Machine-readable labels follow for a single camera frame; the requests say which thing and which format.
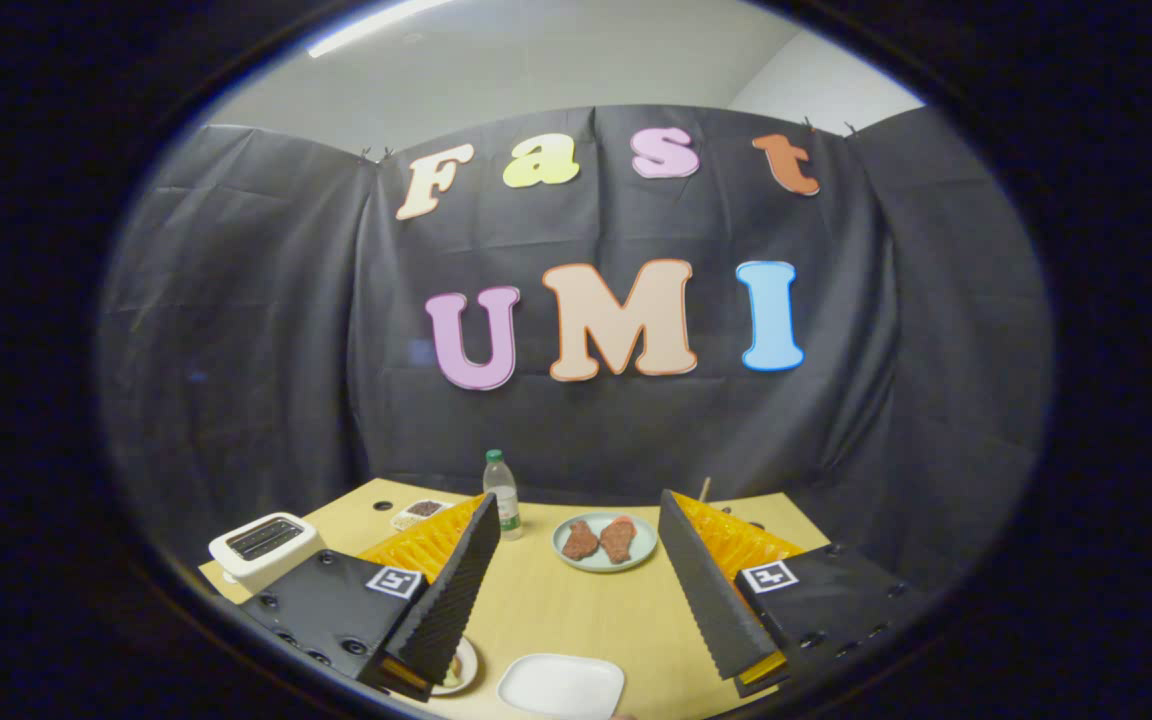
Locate clear plastic water bottle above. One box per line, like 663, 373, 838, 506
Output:
482, 449, 525, 542

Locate round beige plate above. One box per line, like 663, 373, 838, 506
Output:
431, 637, 480, 697

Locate white rectangular plate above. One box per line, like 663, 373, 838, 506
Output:
496, 653, 627, 720

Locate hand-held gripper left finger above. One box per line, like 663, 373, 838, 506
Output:
236, 492, 502, 703

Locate light blue plate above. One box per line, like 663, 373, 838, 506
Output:
552, 512, 659, 573

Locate white divided grain dish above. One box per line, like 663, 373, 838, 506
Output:
390, 498, 457, 532

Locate white toaster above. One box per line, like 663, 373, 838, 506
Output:
208, 512, 329, 594

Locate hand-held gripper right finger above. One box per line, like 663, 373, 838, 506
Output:
658, 488, 927, 699

